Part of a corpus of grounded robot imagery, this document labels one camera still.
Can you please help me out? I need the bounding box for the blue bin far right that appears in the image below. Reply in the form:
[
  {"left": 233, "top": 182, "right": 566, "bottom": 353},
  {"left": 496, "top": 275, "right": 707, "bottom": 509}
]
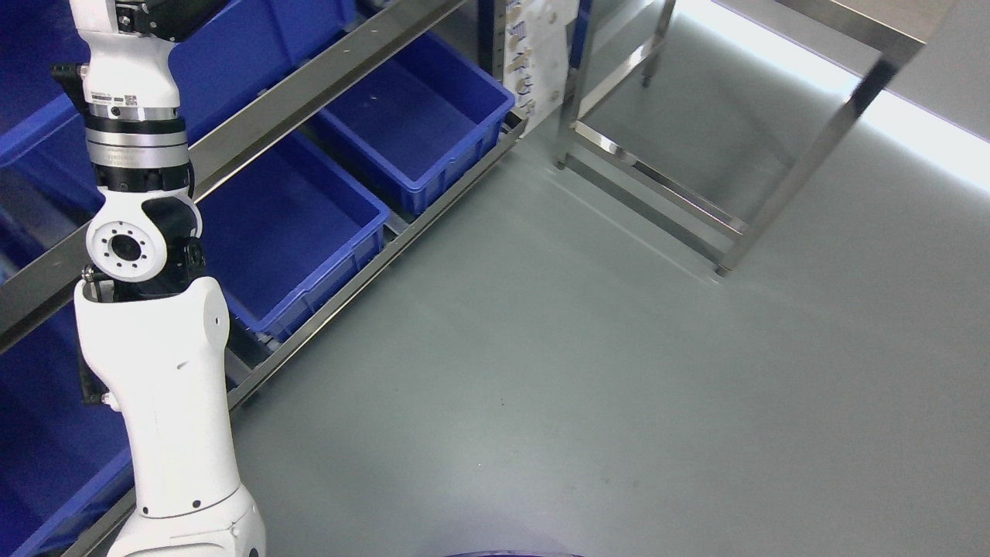
[{"left": 311, "top": 32, "right": 515, "bottom": 215}]

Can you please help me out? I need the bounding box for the blue bin lower right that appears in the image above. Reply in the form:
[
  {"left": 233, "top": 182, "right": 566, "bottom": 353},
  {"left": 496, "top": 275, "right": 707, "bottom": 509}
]
[{"left": 198, "top": 132, "right": 391, "bottom": 343}]

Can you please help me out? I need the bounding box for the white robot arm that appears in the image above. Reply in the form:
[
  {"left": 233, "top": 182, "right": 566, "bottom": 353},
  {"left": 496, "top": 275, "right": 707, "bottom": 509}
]
[{"left": 52, "top": 1, "right": 268, "bottom": 556}]

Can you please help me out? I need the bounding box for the white sign board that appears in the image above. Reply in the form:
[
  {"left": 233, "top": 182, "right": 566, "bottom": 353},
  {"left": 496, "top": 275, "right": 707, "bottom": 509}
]
[{"left": 503, "top": 1, "right": 579, "bottom": 137}]

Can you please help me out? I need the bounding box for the blue bin lower middle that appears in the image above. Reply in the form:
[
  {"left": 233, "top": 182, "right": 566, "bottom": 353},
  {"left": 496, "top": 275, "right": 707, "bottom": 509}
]
[{"left": 1, "top": 306, "right": 131, "bottom": 556}]

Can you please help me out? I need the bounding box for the steel shelf rack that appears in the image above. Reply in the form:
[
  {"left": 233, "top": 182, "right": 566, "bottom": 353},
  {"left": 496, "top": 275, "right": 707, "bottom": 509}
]
[{"left": 0, "top": 0, "right": 596, "bottom": 557}]

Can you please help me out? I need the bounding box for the large blue bin upper right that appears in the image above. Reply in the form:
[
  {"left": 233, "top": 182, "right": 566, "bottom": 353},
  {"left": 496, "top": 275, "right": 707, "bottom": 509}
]
[{"left": 1, "top": 1, "right": 356, "bottom": 166}]

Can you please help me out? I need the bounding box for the steel table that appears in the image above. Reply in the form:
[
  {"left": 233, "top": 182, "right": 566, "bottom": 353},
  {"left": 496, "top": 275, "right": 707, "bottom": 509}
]
[{"left": 555, "top": 1, "right": 956, "bottom": 276}]

